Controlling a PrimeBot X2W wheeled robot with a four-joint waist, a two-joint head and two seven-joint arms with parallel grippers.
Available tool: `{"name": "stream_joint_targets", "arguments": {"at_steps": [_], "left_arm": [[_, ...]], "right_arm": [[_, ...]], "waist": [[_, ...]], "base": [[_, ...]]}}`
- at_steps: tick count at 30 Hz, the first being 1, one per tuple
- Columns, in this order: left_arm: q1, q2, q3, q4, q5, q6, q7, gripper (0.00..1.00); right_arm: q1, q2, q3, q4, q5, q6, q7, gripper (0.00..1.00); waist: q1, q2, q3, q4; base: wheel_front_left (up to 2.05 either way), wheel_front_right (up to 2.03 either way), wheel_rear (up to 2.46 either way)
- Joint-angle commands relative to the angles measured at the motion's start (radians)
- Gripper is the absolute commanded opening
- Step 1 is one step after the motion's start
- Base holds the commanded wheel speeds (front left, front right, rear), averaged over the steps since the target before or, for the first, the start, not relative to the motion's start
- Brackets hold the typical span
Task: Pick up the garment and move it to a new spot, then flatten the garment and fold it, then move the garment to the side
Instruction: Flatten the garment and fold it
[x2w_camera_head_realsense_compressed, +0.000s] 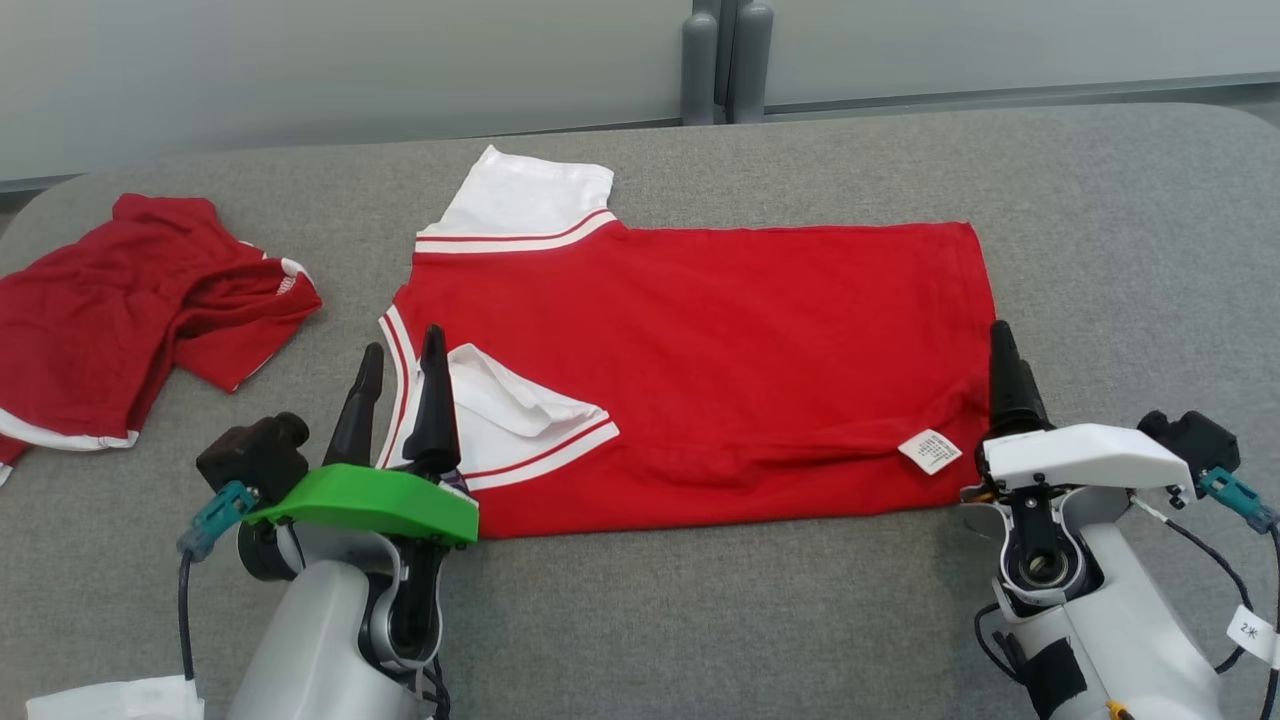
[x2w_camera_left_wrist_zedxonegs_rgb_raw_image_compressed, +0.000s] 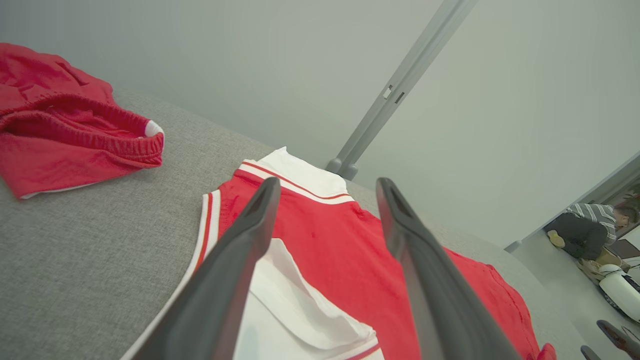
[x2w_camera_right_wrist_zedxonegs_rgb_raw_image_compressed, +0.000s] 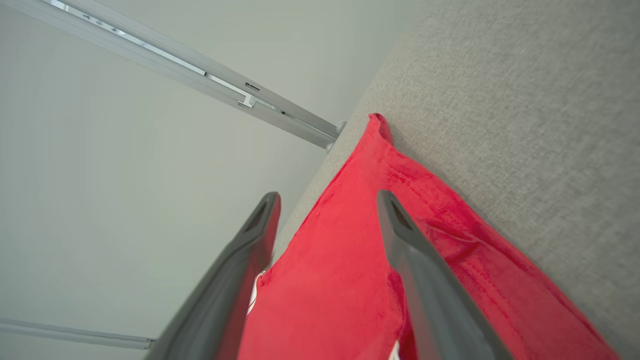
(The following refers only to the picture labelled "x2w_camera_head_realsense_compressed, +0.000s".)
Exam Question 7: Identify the red and white t-shirt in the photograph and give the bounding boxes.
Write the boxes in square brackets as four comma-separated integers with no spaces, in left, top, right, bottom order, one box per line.
[377,145,998,540]

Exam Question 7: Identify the red shorts with white trim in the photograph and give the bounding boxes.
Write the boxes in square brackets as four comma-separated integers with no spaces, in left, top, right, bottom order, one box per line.
[0,193,324,488]

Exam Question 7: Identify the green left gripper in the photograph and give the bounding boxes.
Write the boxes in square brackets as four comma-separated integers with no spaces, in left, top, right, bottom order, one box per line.
[243,324,481,548]

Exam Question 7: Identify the grey fabric sofa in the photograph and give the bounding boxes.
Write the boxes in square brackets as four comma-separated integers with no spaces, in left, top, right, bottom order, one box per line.
[0,103,1280,720]

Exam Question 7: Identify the small white printed cable tag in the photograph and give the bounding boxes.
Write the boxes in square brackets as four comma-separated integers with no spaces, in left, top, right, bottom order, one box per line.
[1226,605,1280,669]

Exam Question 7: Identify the grey vertical partition frame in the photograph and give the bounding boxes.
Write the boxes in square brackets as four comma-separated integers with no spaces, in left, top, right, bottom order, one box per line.
[712,0,739,123]

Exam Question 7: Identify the white tape cable label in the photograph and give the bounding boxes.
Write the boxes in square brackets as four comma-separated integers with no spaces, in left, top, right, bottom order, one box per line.
[25,675,206,720]

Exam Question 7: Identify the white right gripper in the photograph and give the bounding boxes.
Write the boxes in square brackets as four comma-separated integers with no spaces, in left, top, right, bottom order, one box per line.
[975,320,1196,501]

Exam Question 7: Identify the grey round partition post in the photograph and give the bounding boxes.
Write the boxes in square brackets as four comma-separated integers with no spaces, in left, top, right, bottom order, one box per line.
[730,2,776,124]
[682,12,719,126]

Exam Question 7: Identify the left cable with teal connector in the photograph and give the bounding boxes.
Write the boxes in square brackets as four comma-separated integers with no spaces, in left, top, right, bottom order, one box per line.
[177,480,261,683]

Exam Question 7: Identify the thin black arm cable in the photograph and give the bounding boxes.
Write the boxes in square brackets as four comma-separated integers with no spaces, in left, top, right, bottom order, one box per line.
[420,660,453,720]
[973,603,1031,684]

